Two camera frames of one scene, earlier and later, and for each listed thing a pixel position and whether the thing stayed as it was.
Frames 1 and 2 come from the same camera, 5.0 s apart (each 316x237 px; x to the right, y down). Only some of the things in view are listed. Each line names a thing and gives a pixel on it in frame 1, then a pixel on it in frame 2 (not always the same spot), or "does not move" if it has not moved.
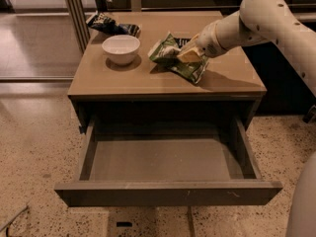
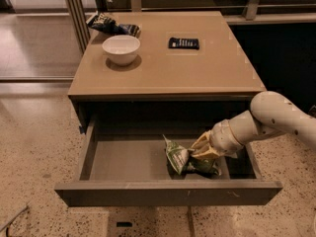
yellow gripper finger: x=192 y=44 → x=203 y=141
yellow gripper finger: x=191 y=56 → x=207 y=154
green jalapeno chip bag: x=166 y=52 → x=182 y=162
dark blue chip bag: x=103 y=22 does not move
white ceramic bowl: x=120 y=48 does not move
